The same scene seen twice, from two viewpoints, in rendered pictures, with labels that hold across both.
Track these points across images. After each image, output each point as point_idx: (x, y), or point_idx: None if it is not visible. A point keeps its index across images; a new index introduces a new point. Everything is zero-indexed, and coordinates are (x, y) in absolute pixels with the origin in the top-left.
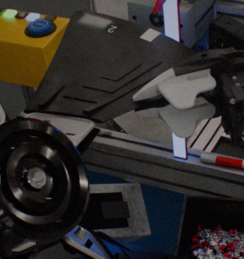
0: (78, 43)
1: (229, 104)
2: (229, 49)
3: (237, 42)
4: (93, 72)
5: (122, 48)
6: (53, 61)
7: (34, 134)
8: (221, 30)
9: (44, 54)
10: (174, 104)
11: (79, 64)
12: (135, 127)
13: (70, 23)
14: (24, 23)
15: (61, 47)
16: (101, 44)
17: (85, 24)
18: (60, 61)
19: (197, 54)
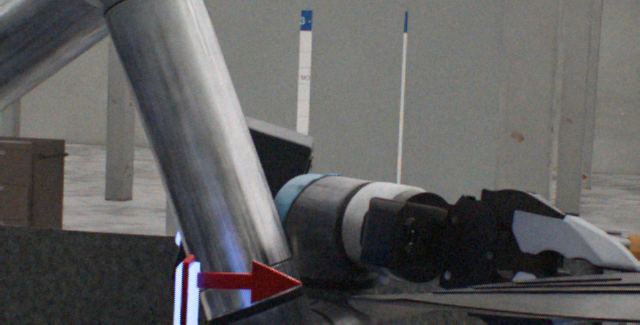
0: (522, 303)
1: (537, 261)
2: (491, 190)
3: (422, 216)
4: (610, 287)
5: (483, 287)
6: (625, 317)
7: None
8: (412, 209)
9: None
10: (628, 240)
11: (601, 298)
12: None
13: (453, 304)
14: None
15: (560, 312)
16: (492, 295)
17: (436, 299)
18: (618, 310)
19: (531, 194)
